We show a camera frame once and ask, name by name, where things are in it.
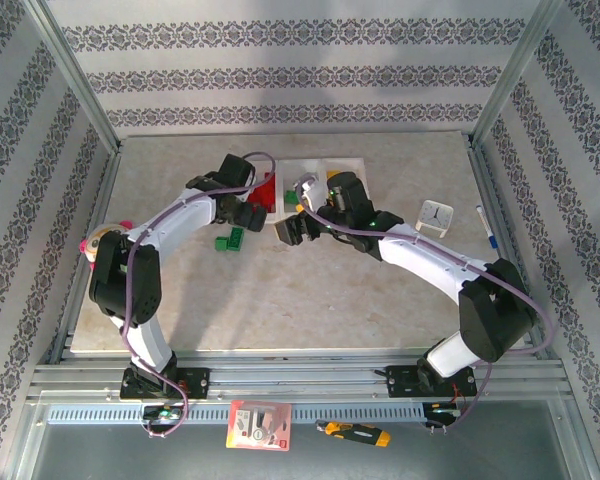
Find white marker with blue cap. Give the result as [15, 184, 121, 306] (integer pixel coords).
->
[475, 204, 499, 250]

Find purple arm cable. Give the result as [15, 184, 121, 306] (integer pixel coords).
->
[121, 151, 277, 440]
[293, 172, 555, 436]

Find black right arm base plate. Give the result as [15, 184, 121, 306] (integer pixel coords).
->
[374, 364, 477, 400]

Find yellow and black screwdriver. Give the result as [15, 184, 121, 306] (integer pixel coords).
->
[315, 421, 392, 448]

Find aluminium mounting rail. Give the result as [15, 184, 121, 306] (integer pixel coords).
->
[27, 349, 569, 401]

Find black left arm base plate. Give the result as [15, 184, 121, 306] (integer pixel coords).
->
[119, 367, 211, 400]

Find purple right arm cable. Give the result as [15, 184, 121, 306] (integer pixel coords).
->
[293, 172, 555, 436]

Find aluminium corner post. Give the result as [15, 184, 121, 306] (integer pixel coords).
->
[467, 0, 567, 147]
[22, 0, 122, 154]

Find white square clock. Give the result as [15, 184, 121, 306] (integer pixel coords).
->
[415, 199, 455, 239]

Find plush doll with glasses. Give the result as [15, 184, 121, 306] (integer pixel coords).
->
[78, 219, 134, 262]

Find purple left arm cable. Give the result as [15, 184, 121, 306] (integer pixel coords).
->
[121, 151, 277, 440]

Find small electronics board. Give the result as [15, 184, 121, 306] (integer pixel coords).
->
[140, 404, 186, 422]
[423, 401, 462, 419]

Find slotted grey cable duct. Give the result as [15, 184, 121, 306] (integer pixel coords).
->
[46, 403, 427, 426]

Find aluminium side rail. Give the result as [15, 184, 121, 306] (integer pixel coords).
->
[464, 132, 554, 361]
[47, 147, 124, 364]

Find pink blister pack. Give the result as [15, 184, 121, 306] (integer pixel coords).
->
[224, 399, 292, 453]

